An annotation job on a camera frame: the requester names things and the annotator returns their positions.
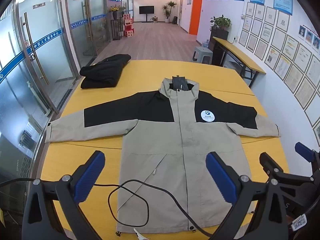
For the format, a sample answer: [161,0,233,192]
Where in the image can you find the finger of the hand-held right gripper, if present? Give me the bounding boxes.
[294,142,320,170]
[259,152,284,180]

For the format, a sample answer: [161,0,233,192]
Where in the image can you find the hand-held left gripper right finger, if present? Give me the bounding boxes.
[205,151,288,240]

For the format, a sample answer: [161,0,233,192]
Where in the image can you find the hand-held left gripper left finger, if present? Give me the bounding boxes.
[22,150,110,240]

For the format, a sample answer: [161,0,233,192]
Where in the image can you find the beige and black jacket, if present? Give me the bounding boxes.
[44,75,280,238]

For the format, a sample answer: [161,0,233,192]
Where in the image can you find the black folded garment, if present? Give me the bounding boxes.
[79,54,132,89]

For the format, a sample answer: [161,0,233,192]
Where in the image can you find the yellow side table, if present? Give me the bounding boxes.
[212,36,267,88]

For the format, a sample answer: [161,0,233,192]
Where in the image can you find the grey plastic stool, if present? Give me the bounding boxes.
[192,46,213,65]

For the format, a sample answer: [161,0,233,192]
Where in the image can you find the black cabinet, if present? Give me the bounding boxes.
[209,28,229,67]

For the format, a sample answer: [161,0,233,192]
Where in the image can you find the frosted glass door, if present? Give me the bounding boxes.
[65,0,111,58]
[14,0,78,112]

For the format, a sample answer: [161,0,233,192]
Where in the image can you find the black plant stand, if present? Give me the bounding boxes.
[110,19,123,41]

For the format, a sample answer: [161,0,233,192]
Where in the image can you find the green potted plant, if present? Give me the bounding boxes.
[209,14,232,32]

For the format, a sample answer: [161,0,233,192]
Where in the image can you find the stack of red boxes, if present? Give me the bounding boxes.
[123,14,135,38]

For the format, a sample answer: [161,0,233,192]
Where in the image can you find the sunflower bouquet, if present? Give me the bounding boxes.
[109,5,125,20]

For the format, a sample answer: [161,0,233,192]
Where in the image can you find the orange door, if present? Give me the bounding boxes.
[189,0,203,36]

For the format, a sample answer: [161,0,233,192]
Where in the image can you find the black television on stand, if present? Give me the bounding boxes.
[139,6,155,23]

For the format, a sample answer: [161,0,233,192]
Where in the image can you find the tall potted palm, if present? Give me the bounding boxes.
[162,0,177,23]

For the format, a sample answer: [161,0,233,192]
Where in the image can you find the black cable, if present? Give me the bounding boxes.
[0,177,215,238]

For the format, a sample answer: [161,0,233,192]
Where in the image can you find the wall of framed papers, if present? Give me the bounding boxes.
[237,1,320,145]

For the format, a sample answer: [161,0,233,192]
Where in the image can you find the long brass door handle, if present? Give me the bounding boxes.
[24,12,50,85]
[82,0,93,41]

